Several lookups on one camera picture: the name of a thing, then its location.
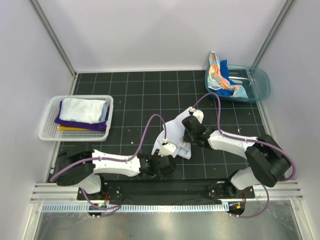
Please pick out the aluminium rail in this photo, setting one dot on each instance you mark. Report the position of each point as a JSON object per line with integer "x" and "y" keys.
{"x": 52, "y": 193}

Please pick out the aluminium frame post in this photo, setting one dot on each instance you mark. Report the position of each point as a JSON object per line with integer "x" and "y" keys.
{"x": 52, "y": 35}
{"x": 276, "y": 26}

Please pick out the right aluminium frame post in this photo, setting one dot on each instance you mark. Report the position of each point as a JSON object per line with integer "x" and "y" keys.
{"x": 276, "y": 26}

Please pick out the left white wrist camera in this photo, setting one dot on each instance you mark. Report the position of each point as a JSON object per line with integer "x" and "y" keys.
{"x": 167, "y": 149}

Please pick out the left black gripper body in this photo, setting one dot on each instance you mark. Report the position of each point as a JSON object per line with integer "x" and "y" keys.
{"x": 156, "y": 155}

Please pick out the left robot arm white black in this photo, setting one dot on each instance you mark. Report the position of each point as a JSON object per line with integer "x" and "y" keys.
{"x": 83, "y": 167}

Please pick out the white towel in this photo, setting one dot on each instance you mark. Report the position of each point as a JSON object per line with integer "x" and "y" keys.
{"x": 174, "y": 134}

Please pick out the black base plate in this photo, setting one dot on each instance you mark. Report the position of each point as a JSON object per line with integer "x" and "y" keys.
{"x": 170, "y": 192}

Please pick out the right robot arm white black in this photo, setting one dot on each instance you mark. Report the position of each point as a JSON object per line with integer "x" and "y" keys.
{"x": 267, "y": 161}

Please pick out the purple folded towel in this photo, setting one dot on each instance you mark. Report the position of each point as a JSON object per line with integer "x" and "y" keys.
{"x": 100, "y": 127}

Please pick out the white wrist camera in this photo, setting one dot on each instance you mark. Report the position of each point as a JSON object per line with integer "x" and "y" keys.
{"x": 167, "y": 149}
{"x": 198, "y": 114}

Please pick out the teal plastic bowl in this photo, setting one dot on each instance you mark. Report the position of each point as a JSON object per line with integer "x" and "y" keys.
{"x": 254, "y": 80}

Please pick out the left aluminium frame post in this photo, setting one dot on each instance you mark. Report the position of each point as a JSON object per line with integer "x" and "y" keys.
{"x": 52, "y": 35}

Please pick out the yellow folded towel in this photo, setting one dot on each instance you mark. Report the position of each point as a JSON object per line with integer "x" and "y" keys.
{"x": 67, "y": 128}

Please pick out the dark blue towel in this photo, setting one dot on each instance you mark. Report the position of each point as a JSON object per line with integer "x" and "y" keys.
{"x": 221, "y": 85}

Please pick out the black grid mat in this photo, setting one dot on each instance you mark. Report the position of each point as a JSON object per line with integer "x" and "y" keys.
{"x": 141, "y": 100}

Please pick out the white plastic basket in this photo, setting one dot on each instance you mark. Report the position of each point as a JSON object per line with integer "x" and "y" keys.
{"x": 48, "y": 129}

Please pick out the white slotted cable duct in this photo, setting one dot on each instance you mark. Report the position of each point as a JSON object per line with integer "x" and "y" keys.
{"x": 85, "y": 207}

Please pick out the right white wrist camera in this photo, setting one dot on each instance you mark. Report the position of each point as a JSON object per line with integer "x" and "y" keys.
{"x": 198, "y": 114}

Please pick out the light blue bear towel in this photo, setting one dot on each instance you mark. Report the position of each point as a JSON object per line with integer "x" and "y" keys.
{"x": 89, "y": 111}

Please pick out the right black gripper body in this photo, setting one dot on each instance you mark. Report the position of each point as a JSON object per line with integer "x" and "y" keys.
{"x": 189, "y": 137}

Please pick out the orange patterned towel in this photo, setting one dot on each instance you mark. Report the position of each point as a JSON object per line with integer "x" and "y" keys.
{"x": 239, "y": 90}

